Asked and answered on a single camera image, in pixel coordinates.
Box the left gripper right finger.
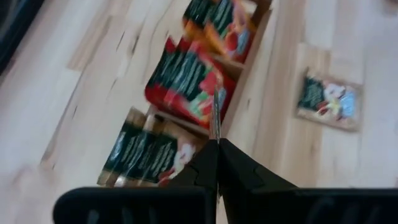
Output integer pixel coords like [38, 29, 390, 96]
[219, 138, 298, 197]

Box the orange tea bag sachet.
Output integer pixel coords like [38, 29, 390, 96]
[182, 0, 218, 44]
[203, 0, 259, 64]

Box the black aluminium table frame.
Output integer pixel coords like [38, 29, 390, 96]
[0, 0, 44, 75]

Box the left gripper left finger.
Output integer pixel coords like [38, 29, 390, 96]
[170, 139, 220, 188]

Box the wooden three-compartment tea organizer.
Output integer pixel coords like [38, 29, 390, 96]
[96, 0, 274, 189]

